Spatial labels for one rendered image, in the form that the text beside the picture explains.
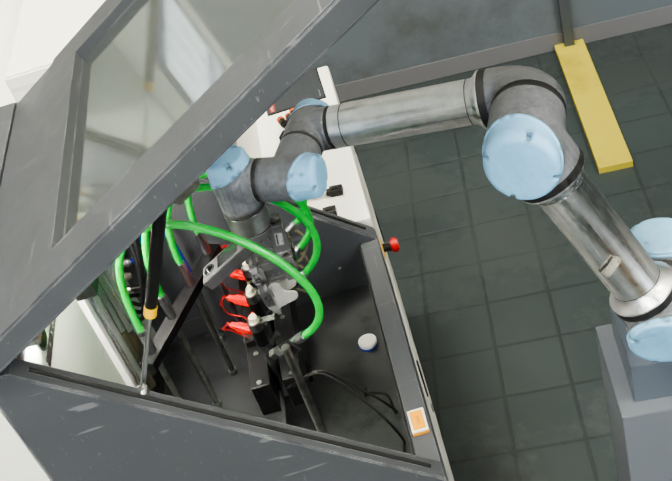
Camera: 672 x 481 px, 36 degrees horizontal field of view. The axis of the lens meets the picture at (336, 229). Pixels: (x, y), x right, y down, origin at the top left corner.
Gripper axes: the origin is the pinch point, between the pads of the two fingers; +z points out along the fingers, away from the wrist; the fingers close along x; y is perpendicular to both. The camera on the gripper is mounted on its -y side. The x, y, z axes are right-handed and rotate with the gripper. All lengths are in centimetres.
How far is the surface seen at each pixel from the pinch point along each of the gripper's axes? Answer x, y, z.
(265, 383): -4.6, -6.3, 13.3
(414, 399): -16.3, 20.1, 16.3
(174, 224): -8.0, -8.2, -30.7
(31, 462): -35, -37, -16
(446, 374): 74, 28, 111
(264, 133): 81, 1, 13
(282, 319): 11.3, -1.3, 13.3
